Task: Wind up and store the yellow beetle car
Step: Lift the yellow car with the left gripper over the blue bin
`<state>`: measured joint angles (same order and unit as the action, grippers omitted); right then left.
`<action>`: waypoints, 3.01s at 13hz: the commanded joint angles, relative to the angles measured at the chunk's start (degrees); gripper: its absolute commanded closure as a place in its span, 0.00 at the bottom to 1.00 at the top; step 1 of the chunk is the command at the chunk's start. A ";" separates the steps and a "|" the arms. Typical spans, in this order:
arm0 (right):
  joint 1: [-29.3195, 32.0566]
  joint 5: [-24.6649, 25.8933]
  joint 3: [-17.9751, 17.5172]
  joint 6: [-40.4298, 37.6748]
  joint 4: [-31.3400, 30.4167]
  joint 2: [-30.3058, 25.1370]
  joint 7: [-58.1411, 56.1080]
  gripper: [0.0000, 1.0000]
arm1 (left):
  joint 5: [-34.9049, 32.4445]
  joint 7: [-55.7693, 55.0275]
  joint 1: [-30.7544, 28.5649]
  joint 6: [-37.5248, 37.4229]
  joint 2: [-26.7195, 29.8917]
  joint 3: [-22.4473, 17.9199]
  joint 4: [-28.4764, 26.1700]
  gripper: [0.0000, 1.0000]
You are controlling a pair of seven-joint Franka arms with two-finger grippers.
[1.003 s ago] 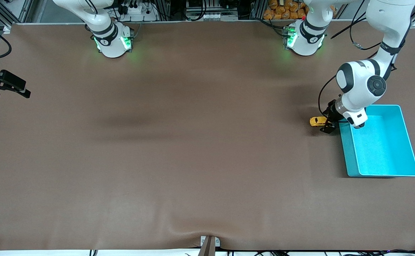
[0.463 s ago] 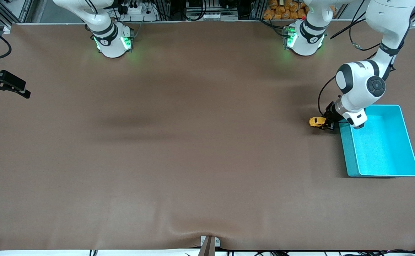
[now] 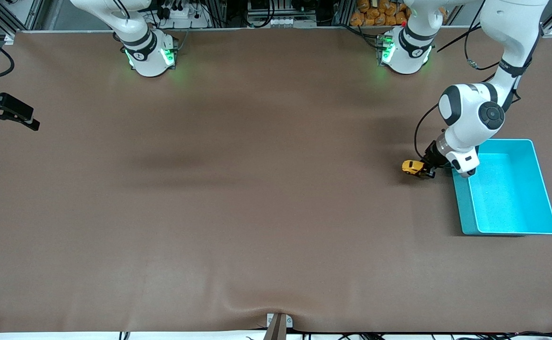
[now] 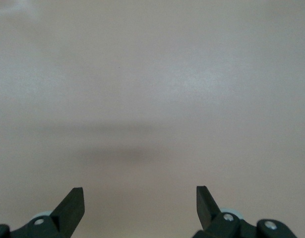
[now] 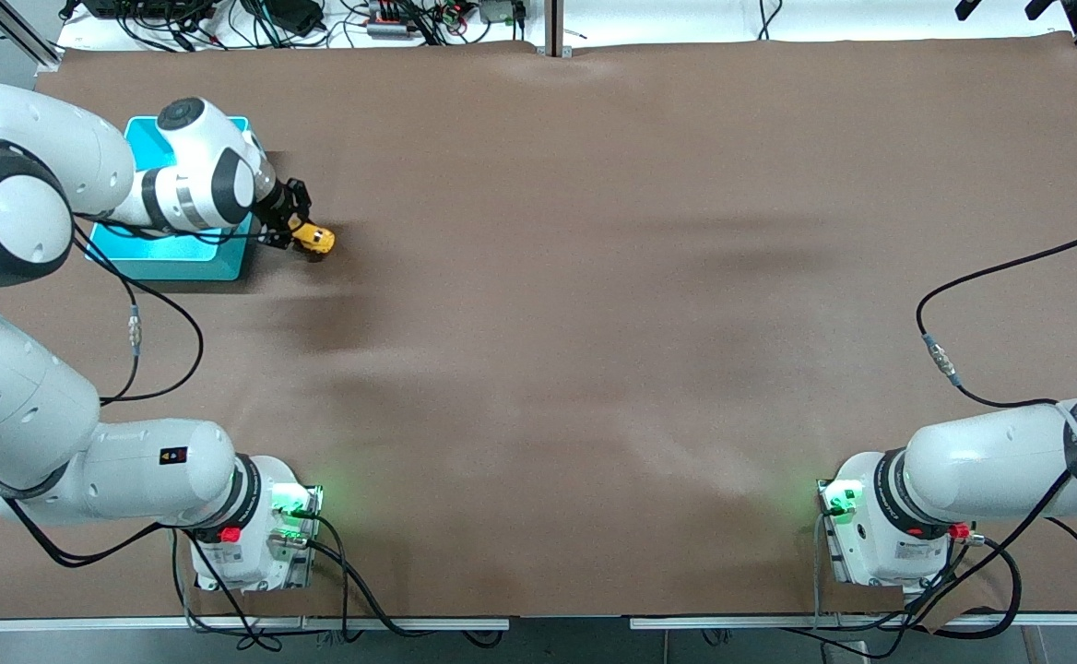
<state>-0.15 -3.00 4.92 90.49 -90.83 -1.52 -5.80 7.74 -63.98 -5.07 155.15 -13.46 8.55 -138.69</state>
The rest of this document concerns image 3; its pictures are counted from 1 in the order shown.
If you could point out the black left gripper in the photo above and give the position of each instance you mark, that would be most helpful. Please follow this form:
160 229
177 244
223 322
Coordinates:
433 158

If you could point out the yellow beetle toy car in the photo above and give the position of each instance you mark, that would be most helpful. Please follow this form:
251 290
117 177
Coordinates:
412 167

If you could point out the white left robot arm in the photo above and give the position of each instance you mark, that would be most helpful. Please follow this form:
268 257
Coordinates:
474 113

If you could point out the turquoise plastic bin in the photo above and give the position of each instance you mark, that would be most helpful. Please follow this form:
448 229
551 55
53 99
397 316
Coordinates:
512 198

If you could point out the brown table mat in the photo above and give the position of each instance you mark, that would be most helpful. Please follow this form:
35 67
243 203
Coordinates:
257 189

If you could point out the white power strip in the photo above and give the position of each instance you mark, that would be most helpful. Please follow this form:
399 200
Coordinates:
184 16

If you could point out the white connector strip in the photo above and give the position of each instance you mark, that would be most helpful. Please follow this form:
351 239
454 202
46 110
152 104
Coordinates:
280 22

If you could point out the metal table clamp bracket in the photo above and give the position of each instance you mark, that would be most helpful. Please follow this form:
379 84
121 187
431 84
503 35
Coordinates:
276 330

